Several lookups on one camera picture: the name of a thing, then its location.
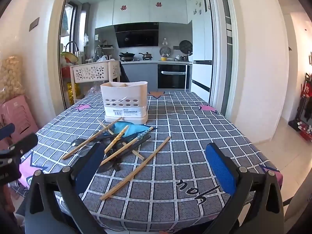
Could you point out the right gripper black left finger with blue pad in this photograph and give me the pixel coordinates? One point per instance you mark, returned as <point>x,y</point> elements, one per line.
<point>53,201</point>

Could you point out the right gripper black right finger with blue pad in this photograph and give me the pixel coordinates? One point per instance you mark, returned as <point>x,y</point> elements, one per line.
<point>255,203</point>

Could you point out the black handled spoon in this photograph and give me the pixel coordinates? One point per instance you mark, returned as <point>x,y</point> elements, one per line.
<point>100,138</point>

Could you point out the long bamboo chopstick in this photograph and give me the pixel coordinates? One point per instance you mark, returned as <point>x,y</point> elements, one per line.
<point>134,172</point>

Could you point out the short bamboo chopstick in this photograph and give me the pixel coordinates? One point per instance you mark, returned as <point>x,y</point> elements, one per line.
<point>113,142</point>

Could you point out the blue patterned chopstick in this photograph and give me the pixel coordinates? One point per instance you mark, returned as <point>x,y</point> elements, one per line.
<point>124,140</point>

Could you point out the kitchen faucet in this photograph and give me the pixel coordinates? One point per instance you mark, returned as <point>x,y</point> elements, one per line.
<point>72,46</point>

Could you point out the pink cardboard box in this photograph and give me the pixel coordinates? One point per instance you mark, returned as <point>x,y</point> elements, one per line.
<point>17,112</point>

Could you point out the bag of pale balls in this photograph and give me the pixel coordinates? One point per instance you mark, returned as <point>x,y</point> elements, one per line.
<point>11,78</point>

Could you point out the checkered grey tablecloth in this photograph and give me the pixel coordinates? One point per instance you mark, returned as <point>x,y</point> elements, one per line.
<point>177,191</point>

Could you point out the white plastic utensil caddy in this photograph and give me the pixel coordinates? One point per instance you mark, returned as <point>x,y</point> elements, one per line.
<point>126,100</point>

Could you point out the white perforated storage cart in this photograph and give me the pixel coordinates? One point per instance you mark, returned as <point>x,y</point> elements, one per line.
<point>93,72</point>

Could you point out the black wok on stove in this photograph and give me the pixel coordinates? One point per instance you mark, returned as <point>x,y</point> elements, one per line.
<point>126,56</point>

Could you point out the black built-in oven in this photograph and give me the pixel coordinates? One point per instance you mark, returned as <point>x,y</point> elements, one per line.
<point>171,76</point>

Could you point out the small pot on stove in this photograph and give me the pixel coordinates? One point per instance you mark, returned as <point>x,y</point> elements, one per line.
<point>146,56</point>

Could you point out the white refrigerator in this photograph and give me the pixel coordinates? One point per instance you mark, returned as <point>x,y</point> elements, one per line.
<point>199,15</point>

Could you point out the black range hood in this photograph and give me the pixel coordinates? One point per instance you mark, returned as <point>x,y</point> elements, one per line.
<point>144,34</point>

